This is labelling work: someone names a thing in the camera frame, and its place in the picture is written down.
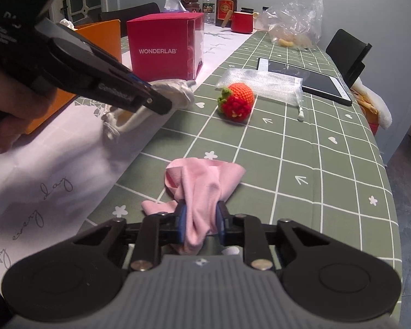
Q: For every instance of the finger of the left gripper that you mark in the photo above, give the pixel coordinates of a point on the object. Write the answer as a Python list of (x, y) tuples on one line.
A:
[(113, 83)]

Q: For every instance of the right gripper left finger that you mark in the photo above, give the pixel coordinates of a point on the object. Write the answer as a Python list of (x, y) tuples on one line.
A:
[(139, 245)]

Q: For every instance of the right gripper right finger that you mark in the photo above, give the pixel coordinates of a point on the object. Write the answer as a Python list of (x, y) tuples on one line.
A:
[(247, 232)]

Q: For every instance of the pink cloth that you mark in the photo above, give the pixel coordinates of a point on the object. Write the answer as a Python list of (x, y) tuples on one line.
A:
[(201, 183)]

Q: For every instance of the crocheted strawberry toy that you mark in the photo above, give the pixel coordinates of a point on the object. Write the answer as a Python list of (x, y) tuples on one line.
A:
[(236, 102)]

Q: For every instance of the person left hand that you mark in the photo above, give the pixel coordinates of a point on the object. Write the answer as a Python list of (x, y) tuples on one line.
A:
[(22, 106)]

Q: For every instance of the orange storage box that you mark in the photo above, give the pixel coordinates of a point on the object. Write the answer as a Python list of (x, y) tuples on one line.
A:
[(81, 59)]

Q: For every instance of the red Wonderlab box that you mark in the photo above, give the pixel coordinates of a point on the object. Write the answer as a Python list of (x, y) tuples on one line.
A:
[(166, 45)]

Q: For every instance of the black chair far left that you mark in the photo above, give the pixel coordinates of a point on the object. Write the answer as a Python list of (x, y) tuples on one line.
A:
[(128, 14)]

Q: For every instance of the black chair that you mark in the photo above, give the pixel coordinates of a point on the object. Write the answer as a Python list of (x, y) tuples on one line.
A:
[(128, 14), (348, 52)]

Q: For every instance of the purple tissue box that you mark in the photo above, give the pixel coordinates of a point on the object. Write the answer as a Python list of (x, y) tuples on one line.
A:
[(174, 6)]

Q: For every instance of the white table runner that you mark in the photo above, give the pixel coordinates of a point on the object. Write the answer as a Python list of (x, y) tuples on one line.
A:
[(54, 178)]

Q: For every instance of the brown bear figurine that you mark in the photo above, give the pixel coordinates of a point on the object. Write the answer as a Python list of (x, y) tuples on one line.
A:
[(192, 6)]

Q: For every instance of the green checked tablecloth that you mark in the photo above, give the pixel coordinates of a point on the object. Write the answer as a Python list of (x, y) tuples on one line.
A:
[(317, 164)]

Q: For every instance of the clear water bottle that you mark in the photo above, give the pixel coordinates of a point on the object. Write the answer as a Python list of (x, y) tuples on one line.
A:
[(208, 7)]

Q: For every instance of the brown liquor bottle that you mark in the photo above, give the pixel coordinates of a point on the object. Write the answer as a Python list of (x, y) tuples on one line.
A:
[(223, 12)]

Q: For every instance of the red mug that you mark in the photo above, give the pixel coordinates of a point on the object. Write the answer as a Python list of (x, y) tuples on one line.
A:
[(242, 22)]

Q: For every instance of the small dark jar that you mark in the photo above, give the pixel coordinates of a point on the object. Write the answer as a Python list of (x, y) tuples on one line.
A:
[(247, 10)]

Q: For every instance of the white tablet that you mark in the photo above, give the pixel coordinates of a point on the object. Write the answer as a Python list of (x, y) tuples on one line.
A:
[(315, 83)]

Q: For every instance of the orange red stool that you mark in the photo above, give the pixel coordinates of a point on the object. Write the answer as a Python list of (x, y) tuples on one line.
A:
[(370, 112)]

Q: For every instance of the white fluffy cushion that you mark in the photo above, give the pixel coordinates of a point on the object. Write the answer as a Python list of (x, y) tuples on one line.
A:
[(385, 118)]

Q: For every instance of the clear plastic bag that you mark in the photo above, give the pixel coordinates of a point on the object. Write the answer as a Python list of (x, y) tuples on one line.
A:
[(295, 24)]

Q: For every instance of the black chair right side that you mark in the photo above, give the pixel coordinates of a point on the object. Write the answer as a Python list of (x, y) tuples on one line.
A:
[(348, 52)]

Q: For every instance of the mesh drawstring pouch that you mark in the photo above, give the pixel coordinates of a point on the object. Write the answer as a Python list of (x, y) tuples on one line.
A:
[(275, 86)]

